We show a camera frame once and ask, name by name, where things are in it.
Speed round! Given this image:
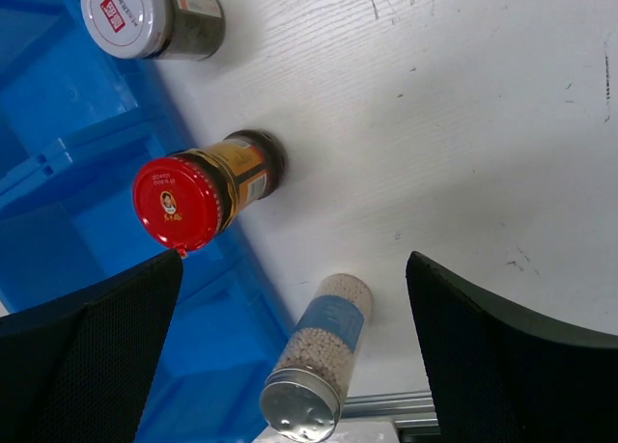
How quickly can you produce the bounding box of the blue storage bin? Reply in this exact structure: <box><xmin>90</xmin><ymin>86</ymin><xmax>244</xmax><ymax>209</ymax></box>
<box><xmin>1</xmin><ymin>0</ymin><xmax>165</xmax><ymax>175</ymax></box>
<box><xmin>0</xmin><ymin>119</ymin><xmax>271</xmax><ymax>328</ymax></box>
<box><xmin>135</xmin><ymin>257</ymin><xmax>292</xmax><ymax>442</ymax></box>

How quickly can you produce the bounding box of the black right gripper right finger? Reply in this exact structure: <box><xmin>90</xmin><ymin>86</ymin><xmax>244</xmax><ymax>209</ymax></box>
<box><xmin>406</xmin><ymin>252</ymin><xmax>617</xmax><ymax>442</ymax></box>

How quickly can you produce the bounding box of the blue middle storage bin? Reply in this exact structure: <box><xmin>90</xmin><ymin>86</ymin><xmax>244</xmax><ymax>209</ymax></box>
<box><xmin>0</xmin><ymin>119</ymin><xmax>271</xmax><ymax>328</ymax></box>

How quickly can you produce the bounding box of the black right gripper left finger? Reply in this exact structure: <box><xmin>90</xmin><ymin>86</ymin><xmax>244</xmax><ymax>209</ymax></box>
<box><xmin>1</xmin><ymin>250</ymin><xmax>183</xmax><ymax>442</ymax></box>

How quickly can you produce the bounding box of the blue far storage bin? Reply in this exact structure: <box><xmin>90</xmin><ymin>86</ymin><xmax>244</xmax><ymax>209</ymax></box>
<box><xmin>1</xmin><ymin>0</ymin><xmax>165</xmax><ymax>175</ymax></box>

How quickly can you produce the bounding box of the red lid sauce jar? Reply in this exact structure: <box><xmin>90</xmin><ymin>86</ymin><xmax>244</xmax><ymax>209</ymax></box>
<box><xmin>131</xmin><ymin>129</ymin><xmax>287</xmax><ymax>254</ymax></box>

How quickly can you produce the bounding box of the silver lid peppercorn jar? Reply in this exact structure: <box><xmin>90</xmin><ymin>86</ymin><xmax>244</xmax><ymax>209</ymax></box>
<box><xmin>260</xmin><ymin>274</ymin><xmax>373</xmax><ymax>442</ymax></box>

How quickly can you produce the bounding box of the white lid dark jar right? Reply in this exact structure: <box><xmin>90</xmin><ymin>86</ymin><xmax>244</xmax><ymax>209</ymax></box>
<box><xmin>80</xmin><ymin>0</ymin><xmax>226</xmax><ymax>60</ymax></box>

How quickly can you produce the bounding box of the blue near storage bin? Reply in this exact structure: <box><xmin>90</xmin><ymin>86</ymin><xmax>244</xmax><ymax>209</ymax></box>
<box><xmin>135</xmin><ymin>257</ymin><xmax>292</xmax><ymax>442</ymax></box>

